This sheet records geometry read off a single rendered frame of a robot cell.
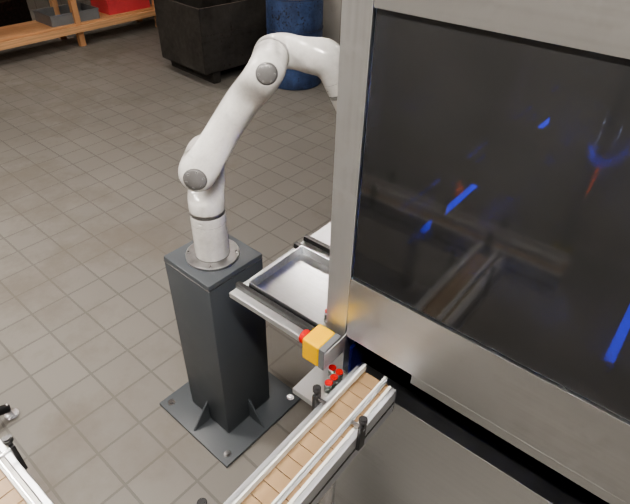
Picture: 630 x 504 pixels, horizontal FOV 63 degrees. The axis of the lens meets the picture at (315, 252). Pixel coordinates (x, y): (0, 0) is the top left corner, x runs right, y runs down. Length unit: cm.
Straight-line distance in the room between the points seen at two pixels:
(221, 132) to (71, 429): 155
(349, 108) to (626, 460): 83
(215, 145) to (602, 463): 122
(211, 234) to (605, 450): 124
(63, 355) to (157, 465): 83
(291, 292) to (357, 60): 89
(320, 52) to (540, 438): 107
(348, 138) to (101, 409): 190
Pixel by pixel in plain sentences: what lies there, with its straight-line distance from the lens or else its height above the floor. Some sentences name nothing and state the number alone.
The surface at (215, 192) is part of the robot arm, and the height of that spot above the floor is 112.
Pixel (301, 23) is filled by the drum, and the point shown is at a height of 67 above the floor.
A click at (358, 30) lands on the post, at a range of 97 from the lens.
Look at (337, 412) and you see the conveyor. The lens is 131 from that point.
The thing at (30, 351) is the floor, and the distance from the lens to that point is 298.
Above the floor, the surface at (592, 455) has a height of 109.
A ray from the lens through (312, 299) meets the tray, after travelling 164.
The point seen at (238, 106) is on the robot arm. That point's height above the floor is 143.
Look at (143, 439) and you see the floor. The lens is 246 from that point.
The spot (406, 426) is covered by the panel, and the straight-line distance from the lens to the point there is 144.
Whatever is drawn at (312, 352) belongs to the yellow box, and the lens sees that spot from 132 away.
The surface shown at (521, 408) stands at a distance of 119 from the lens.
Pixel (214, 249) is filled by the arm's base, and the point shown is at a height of 93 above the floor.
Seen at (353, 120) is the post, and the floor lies 160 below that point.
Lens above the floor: 200
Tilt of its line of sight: 38 degrees down
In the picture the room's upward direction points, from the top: 2 degrees clockwise
